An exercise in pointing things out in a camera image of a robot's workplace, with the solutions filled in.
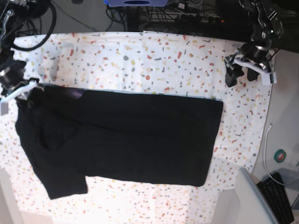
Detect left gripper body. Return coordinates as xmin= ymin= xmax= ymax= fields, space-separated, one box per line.
xmin=224 ymin=42 xmax=277 ymax=85

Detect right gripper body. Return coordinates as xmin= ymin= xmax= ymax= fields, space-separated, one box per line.
xmin=0 ymin=60 xmax=39 ymax=115

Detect black t-shirt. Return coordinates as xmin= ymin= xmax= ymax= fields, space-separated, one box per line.
xmin=15 ymin=86 xmax=224 ymax=199

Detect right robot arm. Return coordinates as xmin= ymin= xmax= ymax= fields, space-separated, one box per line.
xmin=0 ymin=0 xmax=57 ymax=116

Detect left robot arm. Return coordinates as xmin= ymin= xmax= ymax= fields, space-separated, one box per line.
xmin=224 ymin=0 xmax=284 ymax=87

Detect terrazzo pattern tablecloth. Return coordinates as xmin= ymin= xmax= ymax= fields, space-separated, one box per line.
xmin=0 ymin=32 xmax=271 ymax=224

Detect blue device at top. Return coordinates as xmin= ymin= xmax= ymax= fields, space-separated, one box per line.
xmin=104 ymin=0 xmax=175 ymax=7

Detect black keyboard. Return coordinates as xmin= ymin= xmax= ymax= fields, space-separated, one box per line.
xmin=257 ymin=177 xmax=294 ymax=224

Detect grey laptop lid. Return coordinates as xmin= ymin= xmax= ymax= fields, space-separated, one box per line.
xmin=235 ymin=168 xmax=278 ymax=224

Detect white usb cable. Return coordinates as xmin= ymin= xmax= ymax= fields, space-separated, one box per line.
xmin=263 ymin=122 xmax=299 ymax=186

